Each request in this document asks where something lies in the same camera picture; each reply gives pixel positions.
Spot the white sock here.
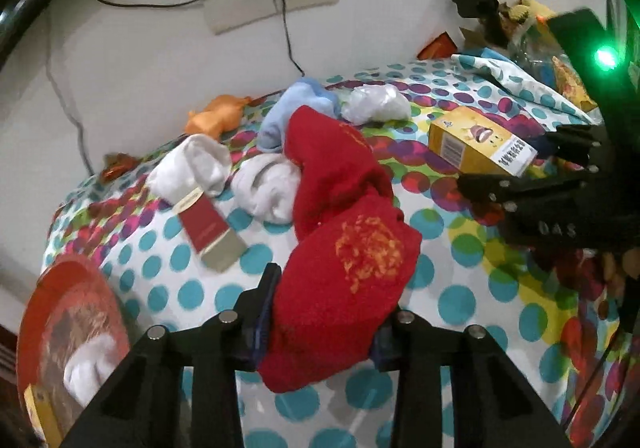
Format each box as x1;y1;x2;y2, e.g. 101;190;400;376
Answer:
62;333;121;406
231;154;303;224
146;134;232;204

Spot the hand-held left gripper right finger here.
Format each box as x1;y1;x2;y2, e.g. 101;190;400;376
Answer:
370;310;573;448

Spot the yellow medicine box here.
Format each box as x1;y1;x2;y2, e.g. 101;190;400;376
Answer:
428;107;538;177
22;383;63;448

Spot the red round tray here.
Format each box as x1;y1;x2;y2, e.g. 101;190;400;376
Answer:
16;258;138;448

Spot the red orange packet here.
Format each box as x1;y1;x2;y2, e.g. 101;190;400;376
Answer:
417;33;458;60

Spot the polka dot blanket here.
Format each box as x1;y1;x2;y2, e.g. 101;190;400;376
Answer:
42;53;640;448

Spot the thin wall cable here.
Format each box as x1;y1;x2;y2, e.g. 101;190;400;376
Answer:
45;42;97;176

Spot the yellow toy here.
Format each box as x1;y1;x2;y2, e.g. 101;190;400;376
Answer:
500;0;553;26

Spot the yellow patterned snack packet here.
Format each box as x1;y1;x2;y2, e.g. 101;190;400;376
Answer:
551;55;598;111

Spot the light blue sock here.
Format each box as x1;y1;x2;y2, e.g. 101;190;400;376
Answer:
257;78;341;154

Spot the black charger cable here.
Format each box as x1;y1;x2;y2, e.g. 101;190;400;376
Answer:
279;0;305;77

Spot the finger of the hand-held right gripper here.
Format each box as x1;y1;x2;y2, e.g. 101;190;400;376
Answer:
456;170;589;218
542;124;609;175

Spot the red orange snack wrapper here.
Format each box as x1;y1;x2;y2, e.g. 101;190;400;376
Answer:
101;153;135;179

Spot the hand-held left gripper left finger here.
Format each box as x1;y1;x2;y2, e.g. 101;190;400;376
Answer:
60;263;283;448

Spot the red and gold box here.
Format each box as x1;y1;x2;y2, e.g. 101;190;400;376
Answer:
177;190;247;273

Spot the red sock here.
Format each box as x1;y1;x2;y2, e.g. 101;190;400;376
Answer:
255;105;423;396

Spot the orange toy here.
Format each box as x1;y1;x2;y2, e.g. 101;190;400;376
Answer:
185;94;251;139

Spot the white plastic bag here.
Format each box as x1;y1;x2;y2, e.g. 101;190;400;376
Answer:
340;83;412;125

